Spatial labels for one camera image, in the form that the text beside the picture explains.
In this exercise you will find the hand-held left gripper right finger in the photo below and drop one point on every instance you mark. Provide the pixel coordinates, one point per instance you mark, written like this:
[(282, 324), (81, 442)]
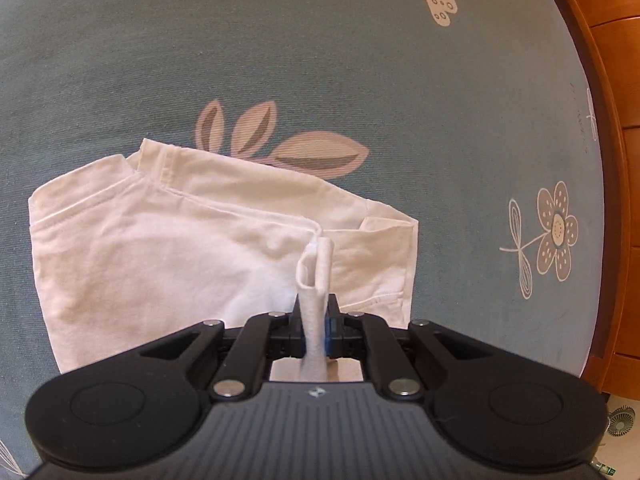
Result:
[(334, 332)]

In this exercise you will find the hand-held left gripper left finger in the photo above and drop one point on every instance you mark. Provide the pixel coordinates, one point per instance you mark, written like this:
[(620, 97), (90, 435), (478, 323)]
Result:
[(295, 335)]

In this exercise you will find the blue floral bed sheet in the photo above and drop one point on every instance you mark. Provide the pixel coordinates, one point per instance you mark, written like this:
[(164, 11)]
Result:
[(350, 60)]

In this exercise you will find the wooden bed headboard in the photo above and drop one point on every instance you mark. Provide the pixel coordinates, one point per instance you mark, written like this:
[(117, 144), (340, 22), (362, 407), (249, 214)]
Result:
[(615, 160)]

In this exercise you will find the small white fan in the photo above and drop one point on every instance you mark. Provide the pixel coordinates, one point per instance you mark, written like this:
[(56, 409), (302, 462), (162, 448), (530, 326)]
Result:
[(622, 420)]

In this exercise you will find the white printed t-shirt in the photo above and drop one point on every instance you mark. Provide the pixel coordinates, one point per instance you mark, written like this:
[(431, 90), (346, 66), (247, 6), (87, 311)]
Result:
[(175, 250)]

